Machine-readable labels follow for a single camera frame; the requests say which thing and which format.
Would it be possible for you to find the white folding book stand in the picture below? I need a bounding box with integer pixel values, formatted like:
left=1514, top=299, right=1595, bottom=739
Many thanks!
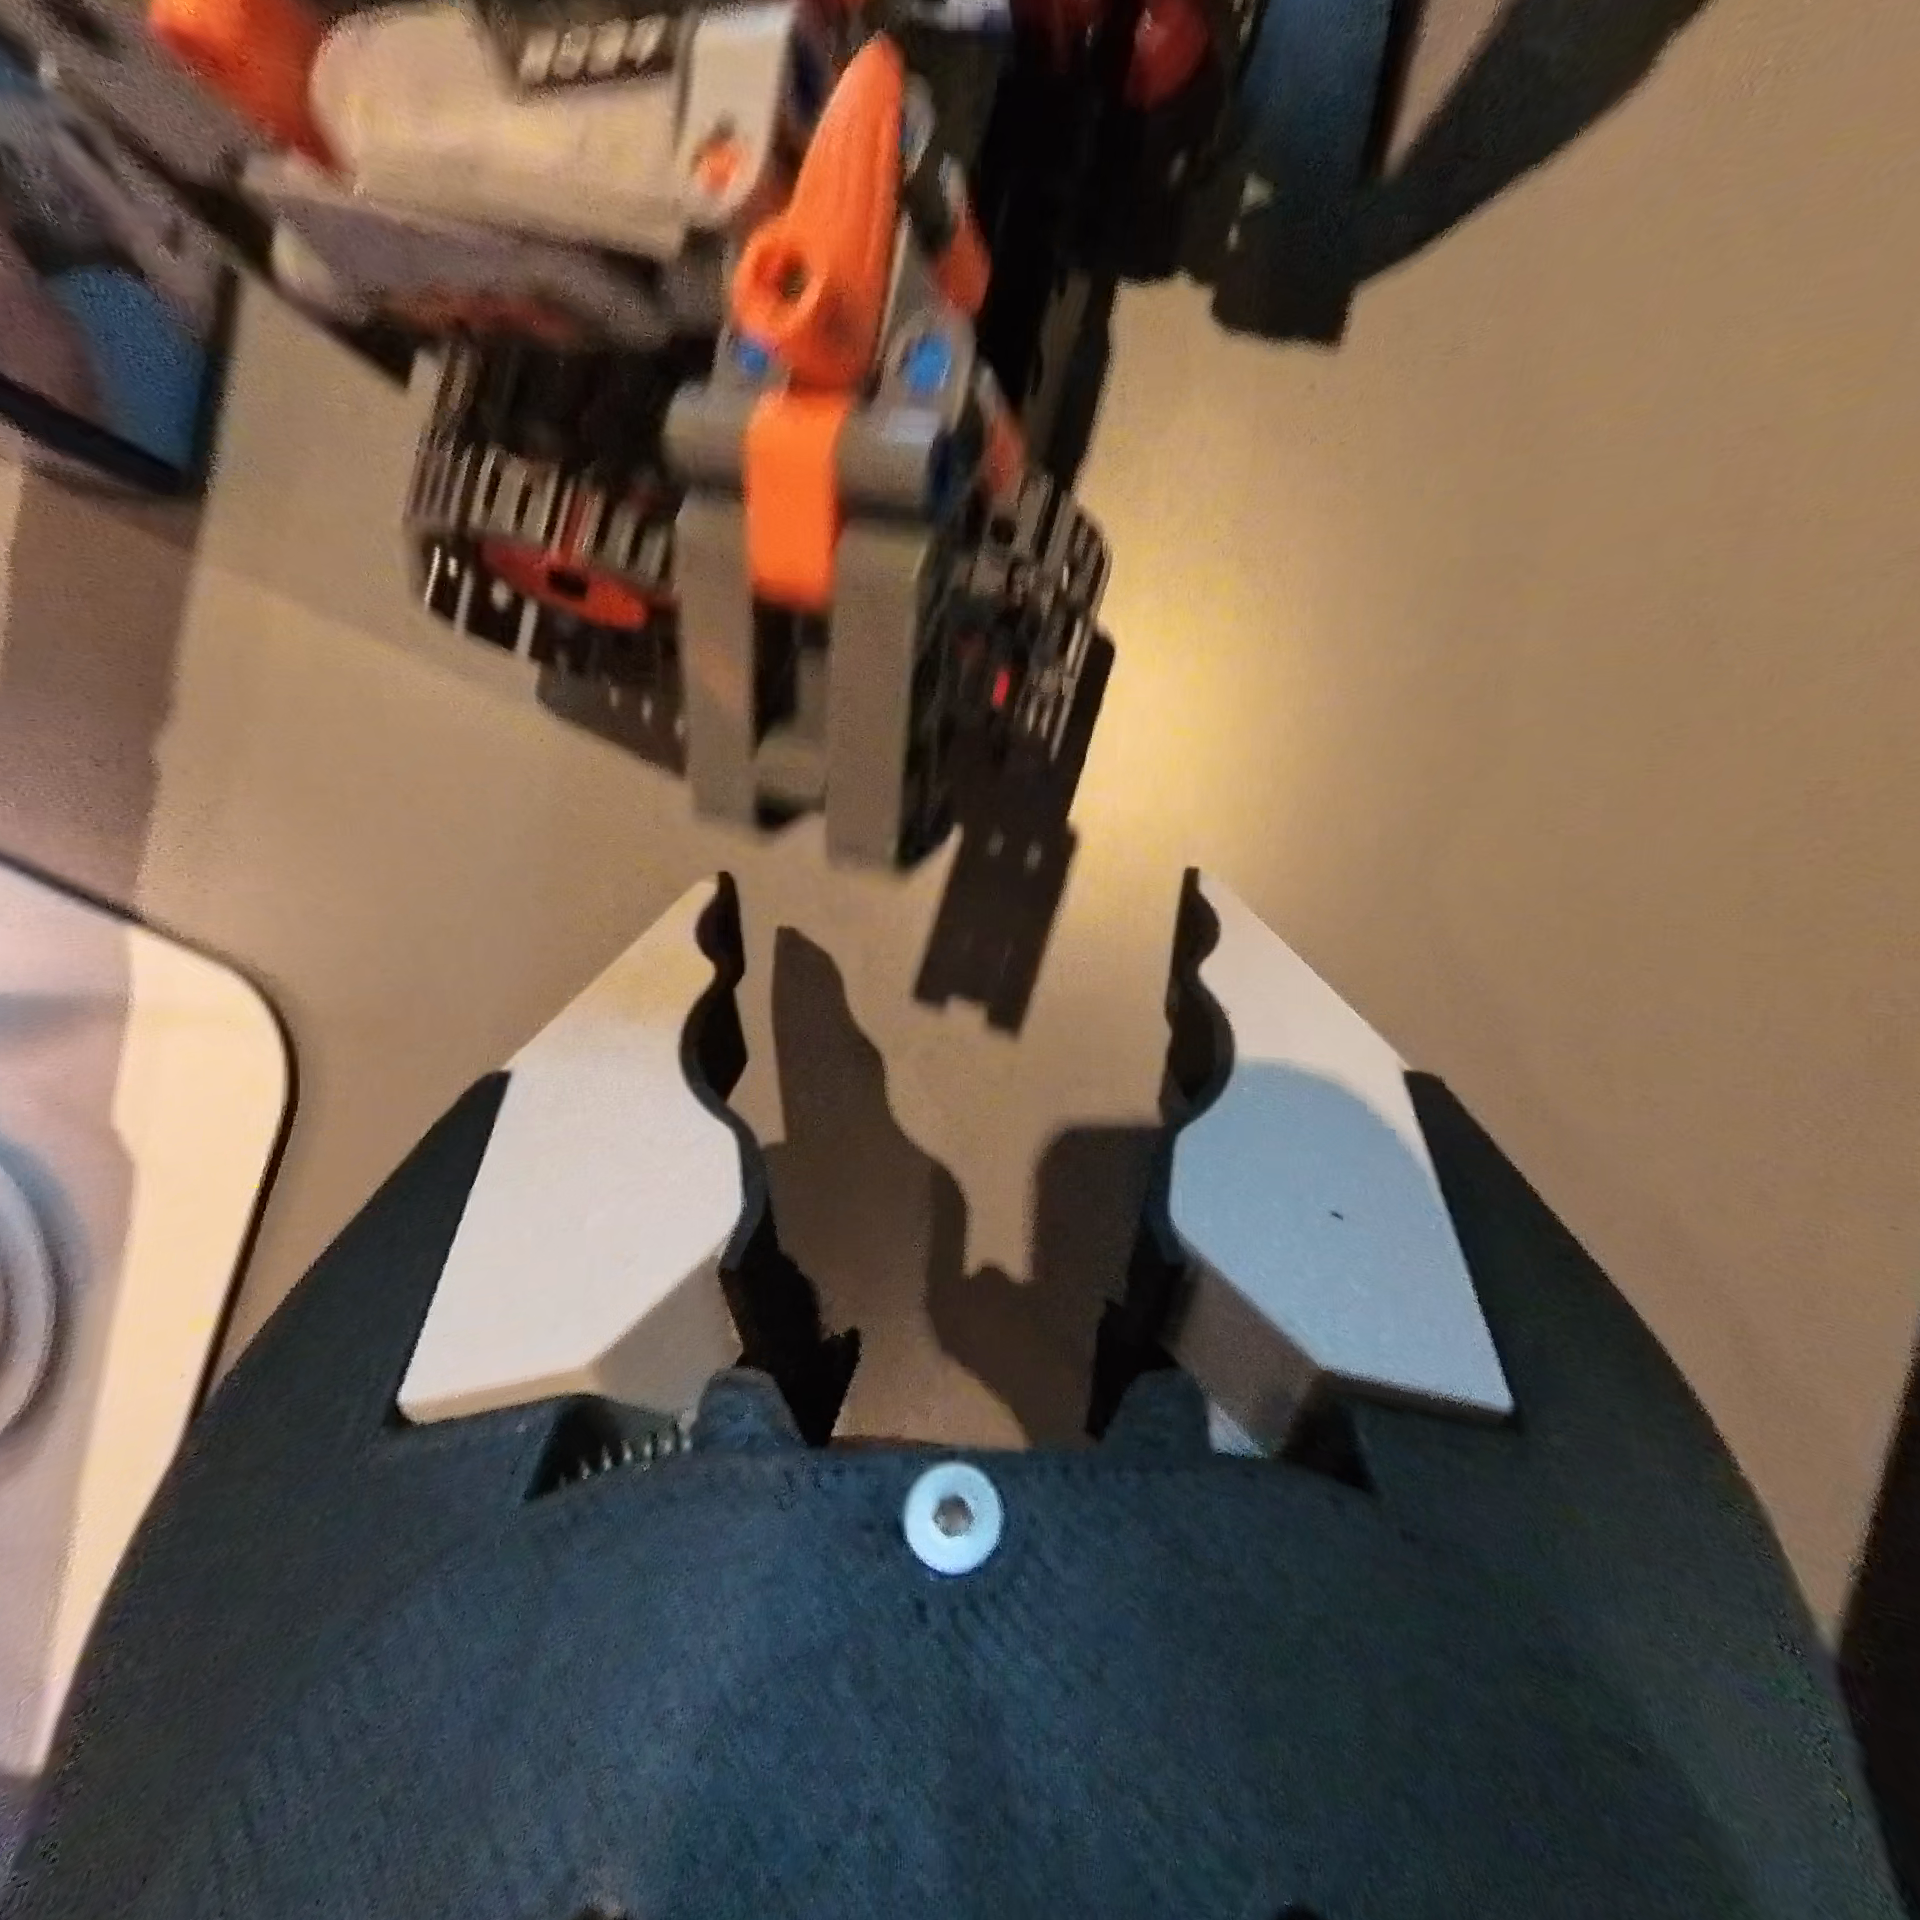
left=0, top=855, right=298, bottom=1778

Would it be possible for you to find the robot kit cardboard box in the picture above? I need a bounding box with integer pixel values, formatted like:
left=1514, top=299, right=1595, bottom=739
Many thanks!
left=0, top=0, right=243, bottom=496

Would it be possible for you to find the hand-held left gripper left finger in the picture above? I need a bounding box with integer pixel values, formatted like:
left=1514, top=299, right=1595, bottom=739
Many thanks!
left=394, top=871, right=841, bottom=1449

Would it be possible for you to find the toy tracked robot vehicle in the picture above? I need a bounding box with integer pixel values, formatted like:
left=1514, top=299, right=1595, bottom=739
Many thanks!
left=31, top=0, right=1426, bottom=1038

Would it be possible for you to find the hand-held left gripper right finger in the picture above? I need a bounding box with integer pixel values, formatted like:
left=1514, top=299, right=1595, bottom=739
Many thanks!
left=1094, top=867, right=1514, bottom=1460

